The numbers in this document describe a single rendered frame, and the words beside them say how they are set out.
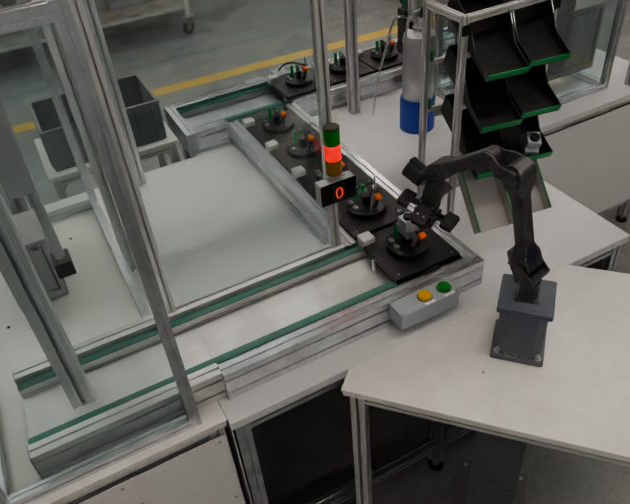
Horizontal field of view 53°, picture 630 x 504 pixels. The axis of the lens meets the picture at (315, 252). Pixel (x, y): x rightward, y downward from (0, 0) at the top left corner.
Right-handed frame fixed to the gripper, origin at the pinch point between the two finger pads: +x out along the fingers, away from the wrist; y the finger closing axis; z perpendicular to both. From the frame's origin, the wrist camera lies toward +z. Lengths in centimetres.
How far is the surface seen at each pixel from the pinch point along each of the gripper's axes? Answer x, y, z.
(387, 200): 23.0, -21.6, -19.2
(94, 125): -67, -40, 74
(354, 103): 50, -76, -84
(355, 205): 19.5, -27.8, -7.3
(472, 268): 13.8, 18.1, -4.2
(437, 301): 10.9, 15.9, 15.4
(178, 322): 21, -44, 64
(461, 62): -37.2, -11.2, -25.8
